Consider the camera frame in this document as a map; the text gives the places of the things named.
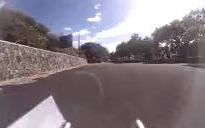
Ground large dark tree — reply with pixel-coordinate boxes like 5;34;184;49
80;42;110;64

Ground grey asphalt road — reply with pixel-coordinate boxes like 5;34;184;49
0;61;205;128

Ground dark sign board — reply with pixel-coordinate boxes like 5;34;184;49
59;33;74;50

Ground pale kerb strip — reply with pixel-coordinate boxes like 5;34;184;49
0;63;89;90

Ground row of trees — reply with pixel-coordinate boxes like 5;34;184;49
113;2;205;64

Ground bushes on slope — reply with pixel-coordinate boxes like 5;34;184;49
0;7;81;56

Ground rough stone wall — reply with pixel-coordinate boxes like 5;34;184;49
0;37;89;82

